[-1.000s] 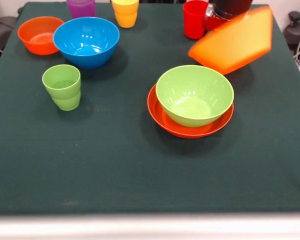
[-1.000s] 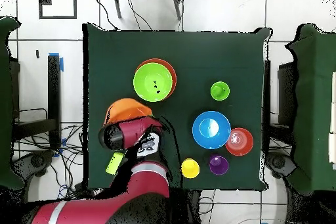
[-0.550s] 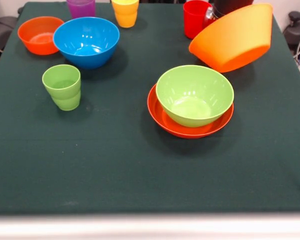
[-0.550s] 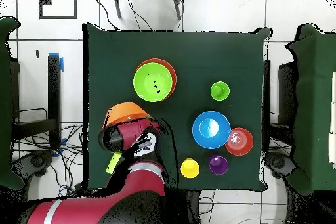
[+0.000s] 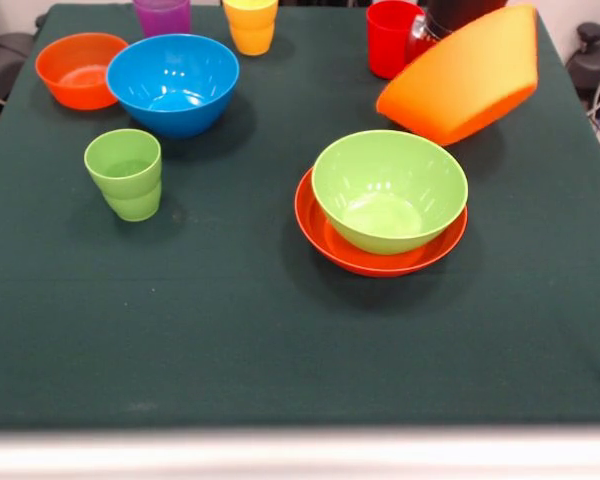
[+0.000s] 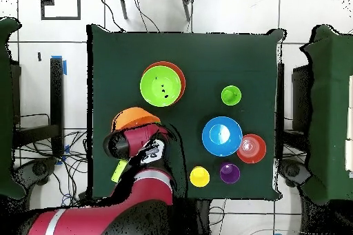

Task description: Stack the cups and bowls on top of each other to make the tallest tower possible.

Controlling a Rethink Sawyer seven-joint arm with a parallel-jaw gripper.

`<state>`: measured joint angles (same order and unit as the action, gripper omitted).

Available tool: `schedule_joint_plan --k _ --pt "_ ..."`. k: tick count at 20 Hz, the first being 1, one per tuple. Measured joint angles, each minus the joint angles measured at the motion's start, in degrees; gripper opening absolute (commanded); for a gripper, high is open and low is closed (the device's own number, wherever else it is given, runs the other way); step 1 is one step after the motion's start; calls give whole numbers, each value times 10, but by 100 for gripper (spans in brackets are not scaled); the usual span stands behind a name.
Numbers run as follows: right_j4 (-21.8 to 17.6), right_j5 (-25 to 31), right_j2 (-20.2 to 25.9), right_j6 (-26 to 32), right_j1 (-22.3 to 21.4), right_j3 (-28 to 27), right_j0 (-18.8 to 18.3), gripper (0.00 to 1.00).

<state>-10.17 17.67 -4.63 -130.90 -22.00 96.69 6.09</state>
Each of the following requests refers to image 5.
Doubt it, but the green plastic cup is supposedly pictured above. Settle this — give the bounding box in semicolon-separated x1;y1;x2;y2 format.
83;128;163;223

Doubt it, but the wide red plastic bowl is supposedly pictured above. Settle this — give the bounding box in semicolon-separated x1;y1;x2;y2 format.
293;166;469;279

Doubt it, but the black rounded stand foot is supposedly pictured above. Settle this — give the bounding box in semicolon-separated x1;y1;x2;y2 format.
565;21;600;94
0;7;36;109

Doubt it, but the green plastic bowl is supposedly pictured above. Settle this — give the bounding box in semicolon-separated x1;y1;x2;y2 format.
311;129;470;256

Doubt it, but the dark green tablecloth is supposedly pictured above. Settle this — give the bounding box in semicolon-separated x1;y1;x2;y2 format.
0;2;600;432

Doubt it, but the small red plastic bowl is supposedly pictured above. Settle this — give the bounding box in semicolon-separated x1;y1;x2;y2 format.
34;31;130;111

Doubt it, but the yellow plastic cup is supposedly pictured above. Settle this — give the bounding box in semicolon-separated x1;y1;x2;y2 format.
221;0;280;57

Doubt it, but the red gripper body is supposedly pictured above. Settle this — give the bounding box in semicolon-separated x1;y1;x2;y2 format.
404;13;454;65

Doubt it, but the purple plastic cup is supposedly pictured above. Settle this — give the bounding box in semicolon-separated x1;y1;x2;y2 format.
131;0;193;39

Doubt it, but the blue plastic bowl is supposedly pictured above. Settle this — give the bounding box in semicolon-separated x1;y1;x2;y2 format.
105;32;241;140

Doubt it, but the large orange plastic bowl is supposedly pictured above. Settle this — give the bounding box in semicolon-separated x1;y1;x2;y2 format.
375;3;540;148

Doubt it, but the red plastic cup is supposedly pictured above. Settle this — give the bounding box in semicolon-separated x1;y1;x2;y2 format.
365;0;426;81

